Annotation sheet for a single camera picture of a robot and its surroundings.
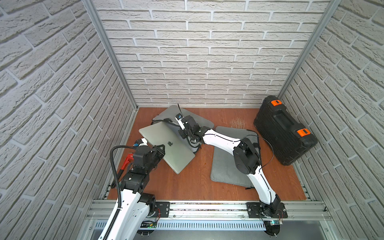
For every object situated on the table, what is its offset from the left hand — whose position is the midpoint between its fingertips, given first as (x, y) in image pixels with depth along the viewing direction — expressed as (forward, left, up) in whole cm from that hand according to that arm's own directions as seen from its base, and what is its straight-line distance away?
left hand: (167, 142), depth 75 cm
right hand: (+19, -7, -11) cm, 23 cm away
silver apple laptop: (+2, -4, -18) cm, 18 cm away
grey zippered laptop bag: (+21, +2, -4) cm, 22 cm away
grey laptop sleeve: (-7, -32, -17) cm, 37 cm away
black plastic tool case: (+3, -65, -1) cm, 65 cm away
